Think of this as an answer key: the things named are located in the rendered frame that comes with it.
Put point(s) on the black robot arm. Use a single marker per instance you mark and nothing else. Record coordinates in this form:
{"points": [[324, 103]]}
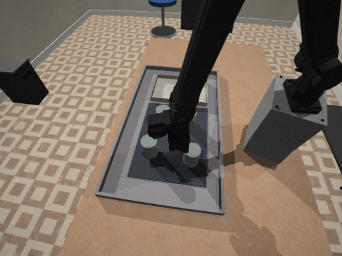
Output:
{"points": [[318, 62]]}

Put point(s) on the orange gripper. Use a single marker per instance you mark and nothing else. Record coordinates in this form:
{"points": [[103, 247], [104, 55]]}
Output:
{"points": [[184, 140]]}

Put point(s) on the clear glass jar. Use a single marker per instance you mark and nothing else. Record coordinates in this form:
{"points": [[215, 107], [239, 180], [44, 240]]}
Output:
{"points": [[192, 122], [160, 108], [191, 158], [149, 146]]}

